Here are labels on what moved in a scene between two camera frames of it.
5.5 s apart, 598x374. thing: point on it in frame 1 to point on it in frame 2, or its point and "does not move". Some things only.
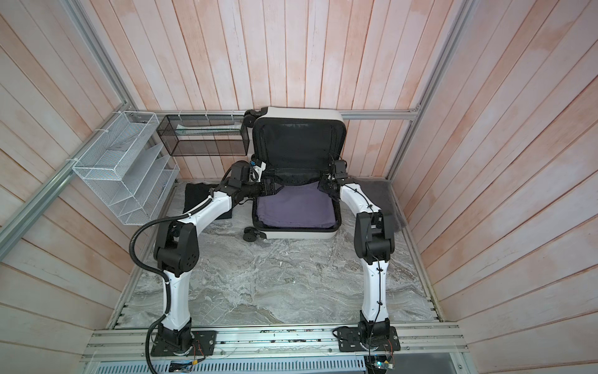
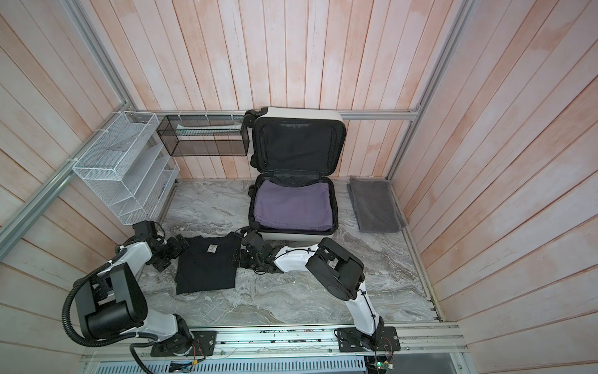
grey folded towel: x=381 y=193 does not move
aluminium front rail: x=318 y=346 does not move
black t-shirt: x=195 y=192 to x=206 y=263
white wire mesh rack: x=129 y=167 does not move
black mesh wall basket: x=205 y=135 does not move
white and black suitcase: x=300 y=153 does not move
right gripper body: x=325 y=185 to x=248 y=259
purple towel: x=300 y=206 does not move
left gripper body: x=264 y=190 to x=168 y=251
